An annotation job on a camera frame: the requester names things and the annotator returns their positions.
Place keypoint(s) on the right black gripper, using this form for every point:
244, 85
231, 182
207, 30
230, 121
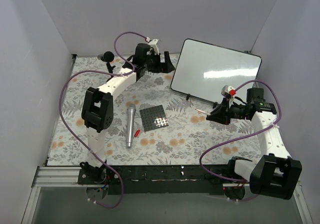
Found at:
224, 112

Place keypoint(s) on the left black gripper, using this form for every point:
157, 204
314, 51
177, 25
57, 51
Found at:
158, 63

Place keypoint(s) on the red white marker pen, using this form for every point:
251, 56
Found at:
203, 112

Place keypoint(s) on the white whiteboard black frame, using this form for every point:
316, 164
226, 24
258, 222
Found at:
203, 69

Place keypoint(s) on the red marker cap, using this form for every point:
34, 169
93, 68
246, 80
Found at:
137, 133

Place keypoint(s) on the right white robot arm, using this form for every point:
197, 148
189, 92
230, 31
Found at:
276, 173

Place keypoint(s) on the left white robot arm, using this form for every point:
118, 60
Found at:
97, 111

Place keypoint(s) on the black perforated plate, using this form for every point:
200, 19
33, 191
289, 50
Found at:
153, 118

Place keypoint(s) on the black microphone stand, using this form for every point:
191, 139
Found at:
110, 68

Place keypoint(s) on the silver microphone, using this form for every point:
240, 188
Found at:
130, 125

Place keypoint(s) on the floral table mat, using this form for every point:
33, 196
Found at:
189, 138

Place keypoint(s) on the black base bar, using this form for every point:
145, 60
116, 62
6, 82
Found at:
155, 179

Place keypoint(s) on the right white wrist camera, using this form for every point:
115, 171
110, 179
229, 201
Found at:
229, 93

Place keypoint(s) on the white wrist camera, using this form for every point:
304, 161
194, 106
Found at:
229, 93
153, 43

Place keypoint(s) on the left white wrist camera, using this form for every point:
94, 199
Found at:
153, 43

